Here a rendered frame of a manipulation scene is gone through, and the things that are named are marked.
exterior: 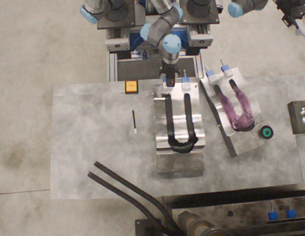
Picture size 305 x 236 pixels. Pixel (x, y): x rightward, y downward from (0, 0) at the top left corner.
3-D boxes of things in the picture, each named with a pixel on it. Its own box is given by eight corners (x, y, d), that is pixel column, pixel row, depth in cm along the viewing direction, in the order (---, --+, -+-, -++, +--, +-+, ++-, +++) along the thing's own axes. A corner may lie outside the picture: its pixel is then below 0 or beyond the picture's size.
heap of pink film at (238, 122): (213, 94, 156) (216, 89, 149) (239, 85, 158) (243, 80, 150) (231, 134, 150) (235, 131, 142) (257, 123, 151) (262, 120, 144)
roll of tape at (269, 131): (270, 141, 143) (273, 140, 140) (257, 139, 144) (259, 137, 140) (271, 127, 145) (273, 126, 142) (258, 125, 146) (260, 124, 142)
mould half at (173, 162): (152, 90, 163) (152, 81, 150) (194, 87, 163) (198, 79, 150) (157, 173, 150) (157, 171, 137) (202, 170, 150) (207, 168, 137)
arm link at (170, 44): (169, 28, 110) (185, 39, 109) (167, 41, 121) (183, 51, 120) (157, 40, 109) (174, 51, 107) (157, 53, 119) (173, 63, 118)
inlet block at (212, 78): (200, 66, 164) (202, 62, 159) (207, 64, 165) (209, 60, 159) (209, 85, 161) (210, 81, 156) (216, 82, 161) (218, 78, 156)
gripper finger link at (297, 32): (303, 42, 105) (295, 25, 107) (310, 36, 99) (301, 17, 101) (297, 44, 105) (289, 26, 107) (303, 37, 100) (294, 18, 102)
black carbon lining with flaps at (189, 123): (163, 95, 155) (164, 89, 146) (191, 93, 155) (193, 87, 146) (167, 155, 145) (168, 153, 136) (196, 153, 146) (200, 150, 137)
